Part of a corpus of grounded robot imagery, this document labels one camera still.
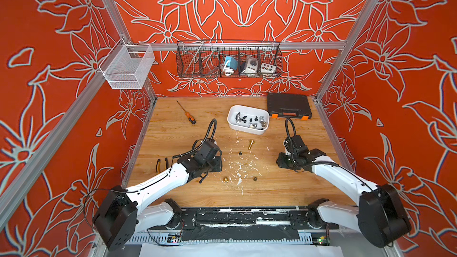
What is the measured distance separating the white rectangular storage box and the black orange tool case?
5 centimetres

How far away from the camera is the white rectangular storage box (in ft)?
3.33

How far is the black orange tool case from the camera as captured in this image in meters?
1.06
